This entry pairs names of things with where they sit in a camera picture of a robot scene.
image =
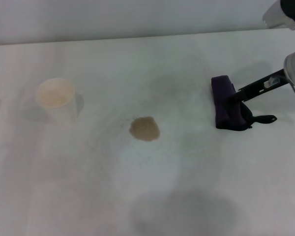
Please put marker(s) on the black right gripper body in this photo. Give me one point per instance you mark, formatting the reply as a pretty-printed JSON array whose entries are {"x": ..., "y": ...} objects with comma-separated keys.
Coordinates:
[{"x": 260, "y": 87}]

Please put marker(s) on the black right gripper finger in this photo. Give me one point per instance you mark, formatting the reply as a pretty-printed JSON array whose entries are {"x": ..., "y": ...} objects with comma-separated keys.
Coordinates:
[{"x": 236, "y": 98}]

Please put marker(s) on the purple rag with black trim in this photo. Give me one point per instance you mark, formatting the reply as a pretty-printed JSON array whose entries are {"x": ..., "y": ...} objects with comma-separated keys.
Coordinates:
[{"x": 222, "y": 110}]

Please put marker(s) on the white paper cup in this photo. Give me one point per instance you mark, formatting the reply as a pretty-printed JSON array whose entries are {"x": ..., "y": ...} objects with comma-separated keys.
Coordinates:
[{"x": 61, "y": 110}]

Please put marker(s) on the brown water stain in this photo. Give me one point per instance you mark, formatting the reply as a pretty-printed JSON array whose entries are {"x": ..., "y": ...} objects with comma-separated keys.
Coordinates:
[{"x": 145, "y": 129}]

